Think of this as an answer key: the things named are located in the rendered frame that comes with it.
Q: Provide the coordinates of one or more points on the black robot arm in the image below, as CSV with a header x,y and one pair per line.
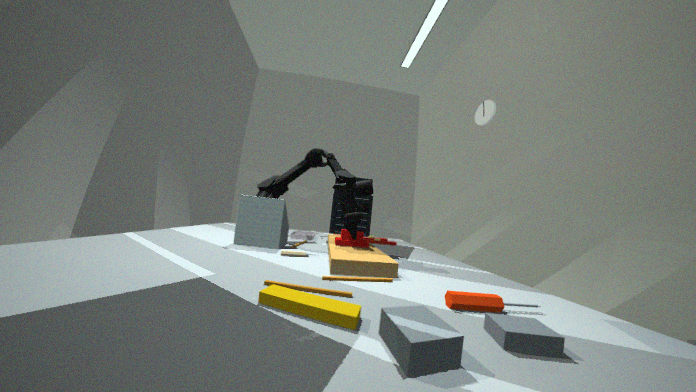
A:
x,y
346,184

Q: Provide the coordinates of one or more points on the tan rectangular floor panel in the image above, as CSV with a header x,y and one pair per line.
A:
x,y
360,262

